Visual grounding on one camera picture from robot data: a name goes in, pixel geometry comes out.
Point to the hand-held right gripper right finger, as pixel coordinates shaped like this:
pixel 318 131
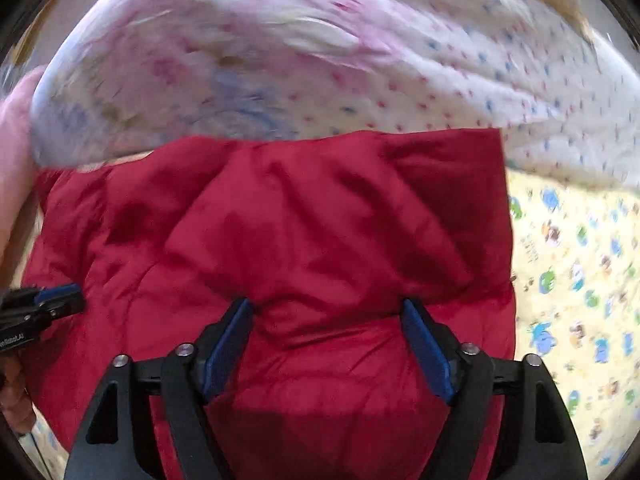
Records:
pixel 430 350

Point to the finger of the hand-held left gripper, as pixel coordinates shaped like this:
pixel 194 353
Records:
pixel 67 306
pixel 57 292

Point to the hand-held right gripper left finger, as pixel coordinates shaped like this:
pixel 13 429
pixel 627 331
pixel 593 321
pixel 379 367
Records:
pixel 227 345

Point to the red quilted jacket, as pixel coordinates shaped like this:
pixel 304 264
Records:
pixel 300 240

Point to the person's left hand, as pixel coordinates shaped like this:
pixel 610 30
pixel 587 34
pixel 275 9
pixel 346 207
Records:
pixel 17 400

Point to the pink quilt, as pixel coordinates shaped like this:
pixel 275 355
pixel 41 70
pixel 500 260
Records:
pixel 12 170

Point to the yellow bear-print bed sheet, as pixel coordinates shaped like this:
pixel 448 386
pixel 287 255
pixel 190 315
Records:
pixel 575 285

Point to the white floral quilt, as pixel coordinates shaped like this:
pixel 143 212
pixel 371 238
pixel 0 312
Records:
pixel 325 60

